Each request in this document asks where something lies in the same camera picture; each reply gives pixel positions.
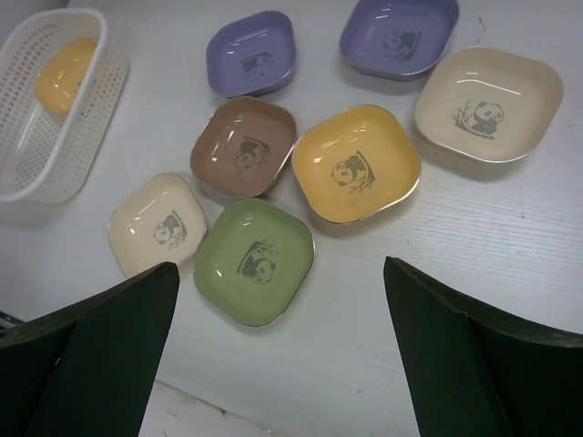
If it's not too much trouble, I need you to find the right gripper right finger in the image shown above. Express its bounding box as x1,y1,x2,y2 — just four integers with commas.
384,257,582,436

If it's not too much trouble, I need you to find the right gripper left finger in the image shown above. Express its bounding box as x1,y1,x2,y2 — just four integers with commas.
1,262,179,436

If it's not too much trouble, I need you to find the cream panda plate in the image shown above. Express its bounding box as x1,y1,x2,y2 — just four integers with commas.
414,46,564,164
107,173,207,278

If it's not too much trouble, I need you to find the green panda plate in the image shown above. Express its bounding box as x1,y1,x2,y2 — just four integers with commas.
193,198,315,327

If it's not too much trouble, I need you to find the yellow panda plate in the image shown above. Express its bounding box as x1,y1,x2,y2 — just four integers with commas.
291,105,422,225
34,38,97,116

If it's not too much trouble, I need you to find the brown panda plate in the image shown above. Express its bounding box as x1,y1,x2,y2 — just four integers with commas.
190,97,297,198

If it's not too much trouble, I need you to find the purple panda plate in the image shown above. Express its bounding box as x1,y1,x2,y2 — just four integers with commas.
206,10,297,98
339,0,460,81

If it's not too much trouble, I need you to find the white perforated plastic bin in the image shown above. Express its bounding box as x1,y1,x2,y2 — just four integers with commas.
1,8,129,203

